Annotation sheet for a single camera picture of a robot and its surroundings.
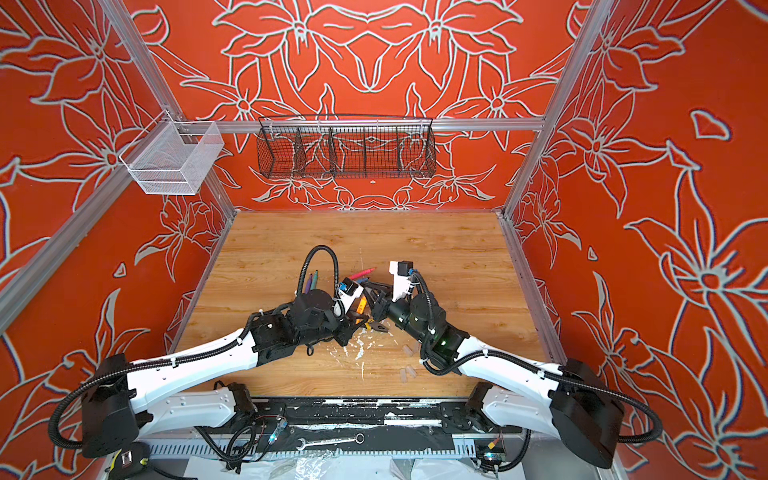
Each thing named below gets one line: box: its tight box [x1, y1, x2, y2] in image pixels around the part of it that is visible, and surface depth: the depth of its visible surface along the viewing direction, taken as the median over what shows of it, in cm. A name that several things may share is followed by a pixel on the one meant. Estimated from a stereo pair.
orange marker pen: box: [355, 295, 367, 325], surface depth 72 cm
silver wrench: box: [296, 433, 365, 451], surface depth 71 cm
